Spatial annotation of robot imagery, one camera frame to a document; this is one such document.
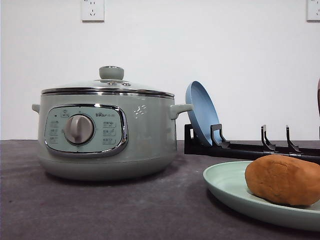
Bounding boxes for black plate rack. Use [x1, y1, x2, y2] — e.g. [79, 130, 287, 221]
[184, 123, 320, 163]

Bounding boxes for green electric steamer pot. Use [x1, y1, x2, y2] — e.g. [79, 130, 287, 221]
[32, 65, 193, 181]

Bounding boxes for brown potato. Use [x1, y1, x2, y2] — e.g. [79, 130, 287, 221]
[244, 154, 320, 206]

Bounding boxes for white wall socket left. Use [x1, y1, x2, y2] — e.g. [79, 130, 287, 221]
[81, 0, 105, 24]

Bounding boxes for green plate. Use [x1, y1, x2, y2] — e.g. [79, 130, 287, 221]
[203, 161, 320, 231]

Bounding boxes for white wall socket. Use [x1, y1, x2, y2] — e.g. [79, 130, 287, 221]
[81, 0, 105, 24]
[306, 0, 320, 23]

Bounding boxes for grey table mat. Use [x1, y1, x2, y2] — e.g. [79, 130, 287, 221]
[0, 139, 320, 240]

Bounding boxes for white wall socket right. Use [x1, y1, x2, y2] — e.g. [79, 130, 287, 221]
[306, 0, 320, 23]

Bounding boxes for blue plate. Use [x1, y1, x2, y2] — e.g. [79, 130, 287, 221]
[185, 80, 222, 145]

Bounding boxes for glass pot lid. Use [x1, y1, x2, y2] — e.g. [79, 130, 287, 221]
[41, 65, 175, 97]

